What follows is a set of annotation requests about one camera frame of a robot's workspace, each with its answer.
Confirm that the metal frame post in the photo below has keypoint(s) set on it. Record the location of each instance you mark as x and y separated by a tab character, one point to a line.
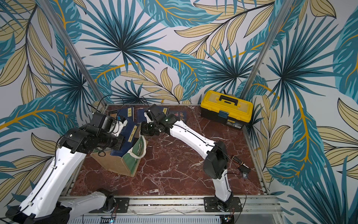
61	31
266	46

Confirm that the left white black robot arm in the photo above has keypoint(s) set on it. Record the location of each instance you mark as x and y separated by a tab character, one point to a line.
42	205

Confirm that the dark book old man back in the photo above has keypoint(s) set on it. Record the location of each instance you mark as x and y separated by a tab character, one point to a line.
181	114

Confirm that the blue book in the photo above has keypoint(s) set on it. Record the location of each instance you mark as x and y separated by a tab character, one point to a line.
141	116
127	112
164	109

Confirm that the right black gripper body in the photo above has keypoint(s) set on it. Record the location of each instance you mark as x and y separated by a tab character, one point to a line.
154	120

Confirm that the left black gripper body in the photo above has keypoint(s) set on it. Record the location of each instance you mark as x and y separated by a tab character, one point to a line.
109	140

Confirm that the left metal frame post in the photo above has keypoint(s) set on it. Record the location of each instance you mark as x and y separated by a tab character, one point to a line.
61	31

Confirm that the green beige canvas bag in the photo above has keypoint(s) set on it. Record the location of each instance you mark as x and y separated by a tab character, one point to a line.
128	163

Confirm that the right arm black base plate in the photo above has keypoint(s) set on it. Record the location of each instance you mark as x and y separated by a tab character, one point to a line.
212	204

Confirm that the yellow black toolbox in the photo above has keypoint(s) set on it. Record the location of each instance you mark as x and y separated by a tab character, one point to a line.
226	109

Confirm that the front aluminium rail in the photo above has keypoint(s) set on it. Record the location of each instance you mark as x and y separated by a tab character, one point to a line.
256	209

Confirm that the blue book back middle left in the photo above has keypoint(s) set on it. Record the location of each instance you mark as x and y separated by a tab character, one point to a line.
141	116

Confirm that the yellow black screwdriver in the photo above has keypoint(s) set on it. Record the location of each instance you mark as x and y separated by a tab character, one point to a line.
242	167

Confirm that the brown cover book back left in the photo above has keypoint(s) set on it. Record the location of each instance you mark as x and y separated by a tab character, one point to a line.
112	113

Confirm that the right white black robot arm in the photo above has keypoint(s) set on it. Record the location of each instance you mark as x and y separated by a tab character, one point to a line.
213	153

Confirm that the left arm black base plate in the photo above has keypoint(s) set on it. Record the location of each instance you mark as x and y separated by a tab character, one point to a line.
118	205

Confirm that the blue book back middle right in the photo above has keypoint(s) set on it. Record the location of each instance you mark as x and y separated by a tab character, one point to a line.
164	109

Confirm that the blue book table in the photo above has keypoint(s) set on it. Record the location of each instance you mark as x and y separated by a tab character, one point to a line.
127	137

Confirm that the right metal frame post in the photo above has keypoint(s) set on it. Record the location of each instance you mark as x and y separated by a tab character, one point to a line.
266	46

